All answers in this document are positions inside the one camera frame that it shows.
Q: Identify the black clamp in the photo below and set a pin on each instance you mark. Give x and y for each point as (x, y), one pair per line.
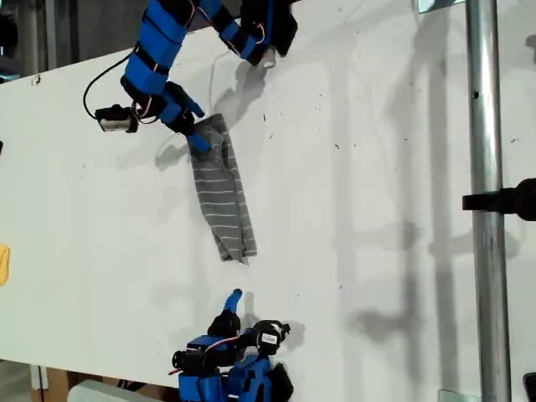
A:
(502, 201)

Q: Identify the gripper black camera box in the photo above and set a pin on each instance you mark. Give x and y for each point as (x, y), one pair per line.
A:
(266, 338)
(115, 120)

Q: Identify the yellow object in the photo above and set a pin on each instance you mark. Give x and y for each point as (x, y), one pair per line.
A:
(4, 266)

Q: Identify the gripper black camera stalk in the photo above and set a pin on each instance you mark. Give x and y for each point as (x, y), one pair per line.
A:
(247, 341)
(135, 109)

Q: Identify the wooden table leg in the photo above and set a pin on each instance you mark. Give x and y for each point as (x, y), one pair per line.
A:
(58, 385)

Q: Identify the grey striped towel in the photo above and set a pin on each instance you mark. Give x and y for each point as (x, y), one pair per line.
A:
(222, 197)

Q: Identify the steel post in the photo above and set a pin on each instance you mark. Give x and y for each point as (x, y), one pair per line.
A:
(488, 125)

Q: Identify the white rounded box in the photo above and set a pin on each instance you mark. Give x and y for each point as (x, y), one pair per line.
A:
(92, 393)

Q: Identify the small black flat object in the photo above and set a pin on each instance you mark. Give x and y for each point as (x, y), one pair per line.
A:
(531, 385)

